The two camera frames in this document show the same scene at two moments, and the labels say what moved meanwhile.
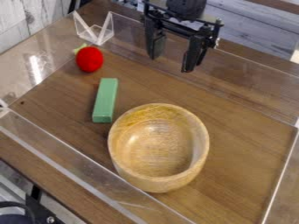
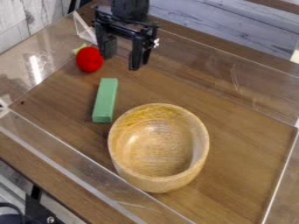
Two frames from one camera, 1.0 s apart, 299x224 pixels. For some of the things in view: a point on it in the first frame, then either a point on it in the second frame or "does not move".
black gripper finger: (193, 52) to (140, 51)
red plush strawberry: (88, 58) does not move
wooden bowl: (157, 145) does not move
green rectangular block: (105, 101) does not move
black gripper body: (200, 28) to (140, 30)
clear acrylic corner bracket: (96, 33) does not move
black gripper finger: (155, 37) to (106, 40)
